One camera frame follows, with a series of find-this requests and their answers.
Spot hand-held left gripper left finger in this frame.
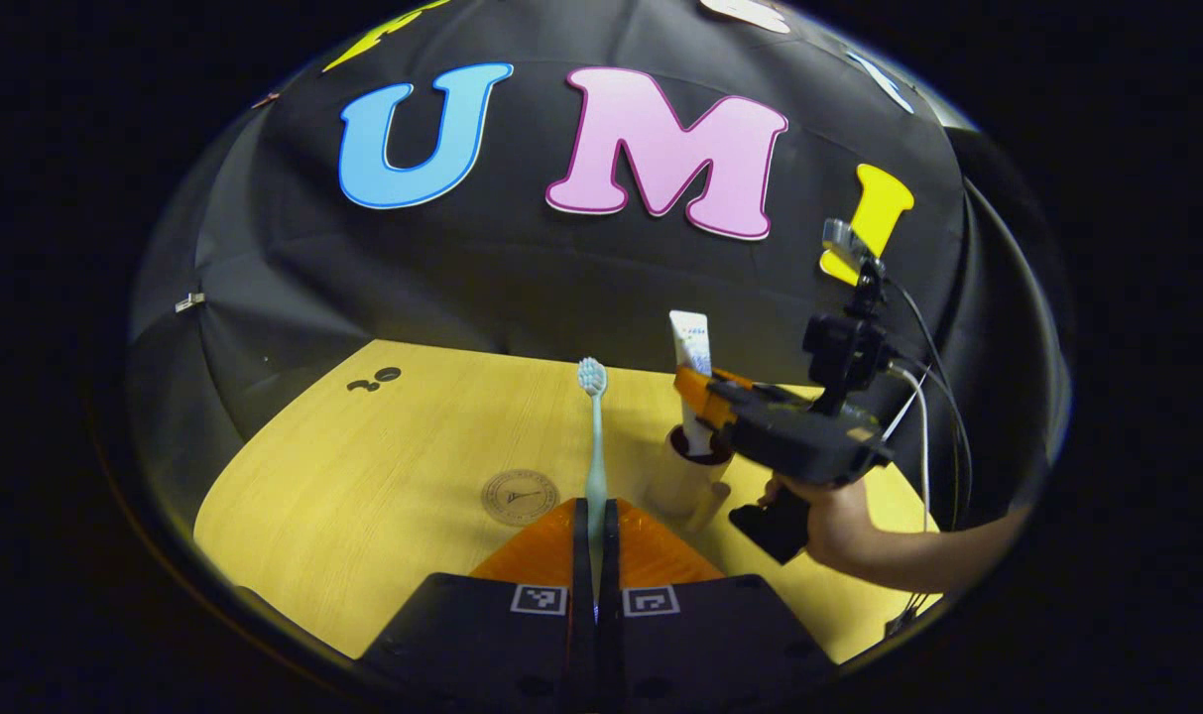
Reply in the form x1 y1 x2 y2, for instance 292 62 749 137
363 499 595 701

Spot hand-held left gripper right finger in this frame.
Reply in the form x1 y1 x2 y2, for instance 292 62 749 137
601 499 842 701

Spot white toothpaste tube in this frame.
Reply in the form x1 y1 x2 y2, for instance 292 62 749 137
668 310 719 458

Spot round cork coaster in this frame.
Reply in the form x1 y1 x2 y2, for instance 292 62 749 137
480 468 561 528

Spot beige cup with handle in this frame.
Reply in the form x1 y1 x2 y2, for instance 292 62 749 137
645 424 737 533

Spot pale blue toothbrush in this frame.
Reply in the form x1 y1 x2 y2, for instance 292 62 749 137
576 357 611 622

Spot black backdrop cloth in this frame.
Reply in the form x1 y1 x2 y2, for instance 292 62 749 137
125 0 1074 561

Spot gripper camera cables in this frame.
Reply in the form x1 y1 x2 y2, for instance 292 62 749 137
881 276 975 638

